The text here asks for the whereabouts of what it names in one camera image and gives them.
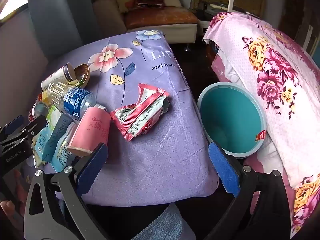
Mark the black side table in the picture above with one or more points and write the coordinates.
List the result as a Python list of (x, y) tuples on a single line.
[(210, 7)]

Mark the orange seat cushion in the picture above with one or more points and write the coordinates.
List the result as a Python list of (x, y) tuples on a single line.
[(160, 17)]

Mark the teal plastic bin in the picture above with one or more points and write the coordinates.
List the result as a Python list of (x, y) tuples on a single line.
[(230, 115)]

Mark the person's left hand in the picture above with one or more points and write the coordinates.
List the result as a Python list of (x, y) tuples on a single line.
[(7, 210)]

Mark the clear plastic water bottle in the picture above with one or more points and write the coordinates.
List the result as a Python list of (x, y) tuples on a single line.
[(75, 101)]

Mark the white green pouch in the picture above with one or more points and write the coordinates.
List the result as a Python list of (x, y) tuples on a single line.
[(61, 156)]

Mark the red orange packet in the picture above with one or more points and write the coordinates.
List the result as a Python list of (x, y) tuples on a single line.
[(38, 96)]

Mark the red metal can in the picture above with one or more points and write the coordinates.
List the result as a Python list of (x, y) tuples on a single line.
[(38, 110)]

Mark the light green tissue packet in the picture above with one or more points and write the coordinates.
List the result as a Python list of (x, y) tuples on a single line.
[(43, 137)]

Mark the coconut shell bowl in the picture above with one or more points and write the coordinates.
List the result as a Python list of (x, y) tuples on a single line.
[(83, 71)]

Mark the grey blue curtain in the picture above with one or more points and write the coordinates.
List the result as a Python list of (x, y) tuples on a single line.
[(55, 12)]

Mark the white paper canister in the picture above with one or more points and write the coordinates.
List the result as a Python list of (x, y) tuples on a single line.
[(53, 77)]

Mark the pink paper cup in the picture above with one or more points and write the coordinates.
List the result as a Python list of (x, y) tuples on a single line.
[(92, 127)]

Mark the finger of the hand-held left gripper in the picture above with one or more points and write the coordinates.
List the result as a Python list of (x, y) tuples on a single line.
[(13, 126), (35, 128)]

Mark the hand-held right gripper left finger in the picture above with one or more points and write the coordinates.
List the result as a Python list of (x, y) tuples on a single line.
[(92, 165)]

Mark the beige sofa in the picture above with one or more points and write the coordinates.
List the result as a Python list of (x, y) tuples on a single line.
[(107, 15)]

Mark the red snack wrapper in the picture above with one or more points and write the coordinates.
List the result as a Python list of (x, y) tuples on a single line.
[(140, 115)]

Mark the pink floral blanket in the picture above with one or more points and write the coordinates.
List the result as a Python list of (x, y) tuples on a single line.
[(275, 92)]

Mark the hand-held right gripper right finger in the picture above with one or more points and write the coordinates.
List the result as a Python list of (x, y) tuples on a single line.
[(222, 170)]

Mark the purple floral bedsheet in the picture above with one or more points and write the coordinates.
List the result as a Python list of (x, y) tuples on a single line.
[(155, 155)]

